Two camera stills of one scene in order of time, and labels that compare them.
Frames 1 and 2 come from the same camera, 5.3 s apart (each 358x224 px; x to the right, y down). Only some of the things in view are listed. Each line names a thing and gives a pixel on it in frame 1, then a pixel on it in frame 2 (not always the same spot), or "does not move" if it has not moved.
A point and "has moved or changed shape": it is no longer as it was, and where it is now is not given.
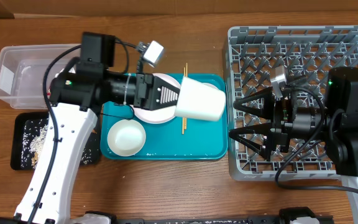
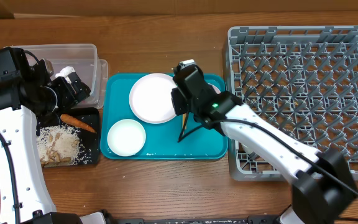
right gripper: (280, 129) → (179, 107)
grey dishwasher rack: (309, 52) does not move
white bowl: (126, 137) does not move
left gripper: (146, 90) → (70, 98)
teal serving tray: (185, 137) does not move
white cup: (200, 100) has moved or changed shape
